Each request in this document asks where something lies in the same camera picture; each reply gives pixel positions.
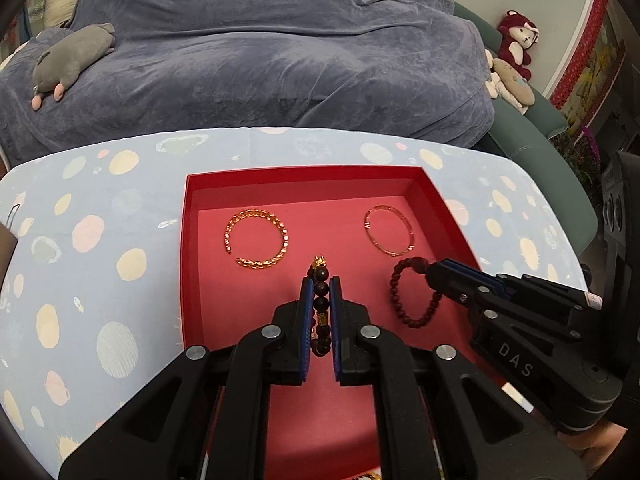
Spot braided gold bangle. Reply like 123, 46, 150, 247
223, 208, 291, 272

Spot red cardboard box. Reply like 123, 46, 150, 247
177, 166, 531, 480

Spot grey plush mouse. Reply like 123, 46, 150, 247
31, 22, 117, 111

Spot red wall banner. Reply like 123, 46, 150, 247
550, 0, 611, 111

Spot dark bead bracelet gold charm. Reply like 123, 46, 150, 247
306, 255, 335, 358

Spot potted flowers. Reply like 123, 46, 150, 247
552, 125, 608, 186

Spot dark red bead bracelet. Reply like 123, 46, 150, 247
389, 256, 446, 328

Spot yellow wall poster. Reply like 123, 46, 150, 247
565, 10, 628, 131

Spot beige plush toy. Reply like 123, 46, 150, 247
492, 57, 536, 113

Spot small white plush toy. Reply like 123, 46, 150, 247
484, 50, 503, 100

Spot thin gold bangle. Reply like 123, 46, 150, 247
363, 204, 416, 257

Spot red plush monkey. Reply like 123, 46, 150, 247
496, 9, 541, 82

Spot brown case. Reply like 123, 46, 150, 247
0, 205, 21, 271

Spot blue-grey blanket covered sofa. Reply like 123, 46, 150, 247
0, 0, 496, 166

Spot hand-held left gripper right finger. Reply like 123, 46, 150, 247
330, 276, 586, 480

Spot planet print tablecloth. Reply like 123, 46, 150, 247
0, 127, 591, 461

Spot green sofa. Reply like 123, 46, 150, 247
450, 0, 601, 261

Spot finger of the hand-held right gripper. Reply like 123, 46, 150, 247
442, 258, 526, 293
425, 261, 496, 318

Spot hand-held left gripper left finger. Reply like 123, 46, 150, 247
59, 276, 313, 480

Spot black appliance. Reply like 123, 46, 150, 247
597, 150, 640, 411

